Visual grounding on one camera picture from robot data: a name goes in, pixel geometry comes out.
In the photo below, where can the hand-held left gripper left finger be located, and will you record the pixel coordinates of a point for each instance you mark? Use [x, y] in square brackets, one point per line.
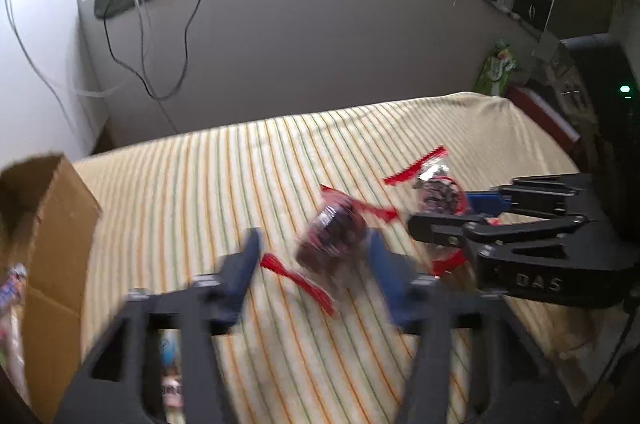
[247, 256]

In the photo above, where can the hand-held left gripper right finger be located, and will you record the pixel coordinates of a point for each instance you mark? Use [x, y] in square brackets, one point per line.
[382, 266]

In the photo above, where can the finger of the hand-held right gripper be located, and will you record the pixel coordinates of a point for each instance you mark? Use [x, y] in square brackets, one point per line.
[450, 226]
[500, 199]

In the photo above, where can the dark candy packet red ends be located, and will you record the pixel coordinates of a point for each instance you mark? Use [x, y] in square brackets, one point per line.
[330, 236]
[440, 194]

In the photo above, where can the cardboard box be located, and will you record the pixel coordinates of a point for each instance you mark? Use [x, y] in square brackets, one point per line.
[55, 229]

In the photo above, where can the striped blanket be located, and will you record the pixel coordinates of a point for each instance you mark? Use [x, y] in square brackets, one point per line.
[225, 179]

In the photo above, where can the blue snack packet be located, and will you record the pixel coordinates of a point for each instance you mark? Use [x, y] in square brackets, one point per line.
[170, 349]

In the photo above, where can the green plastic bag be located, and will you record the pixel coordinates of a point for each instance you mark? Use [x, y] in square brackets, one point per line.
[496, 69]

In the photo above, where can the pink white snack packet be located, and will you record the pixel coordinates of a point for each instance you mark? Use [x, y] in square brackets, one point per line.
[172, 391]

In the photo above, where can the colourful snack packet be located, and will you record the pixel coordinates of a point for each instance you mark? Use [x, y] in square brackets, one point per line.
[11, 286]

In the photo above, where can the red-brown wooden bed frame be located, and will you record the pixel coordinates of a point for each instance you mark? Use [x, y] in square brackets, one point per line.
[545, 117]

